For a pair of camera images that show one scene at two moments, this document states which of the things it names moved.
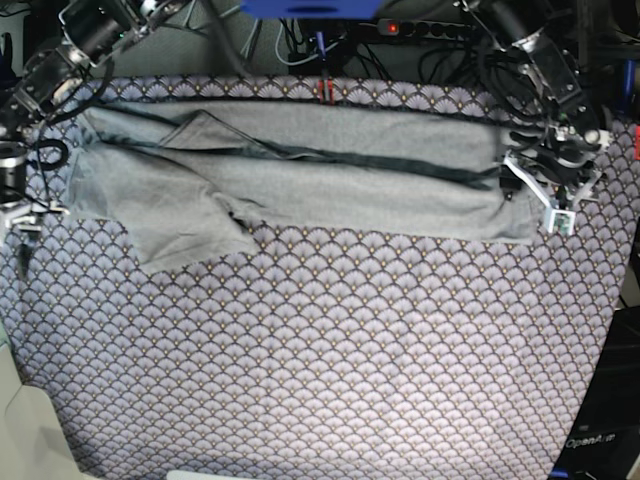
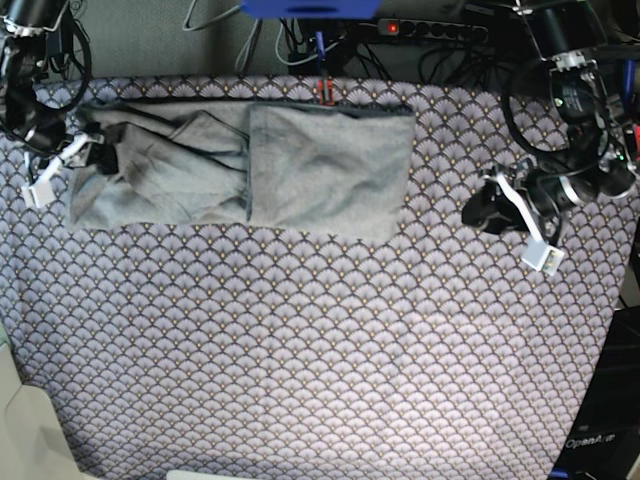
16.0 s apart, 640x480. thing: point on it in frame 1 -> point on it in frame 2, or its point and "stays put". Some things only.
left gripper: (22, 215) -> (70, 153)
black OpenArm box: (604, 443) stays put
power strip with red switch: (424, 29) stays put
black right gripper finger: (509, 182) -> (490, 210)
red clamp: (321, 91) stays put
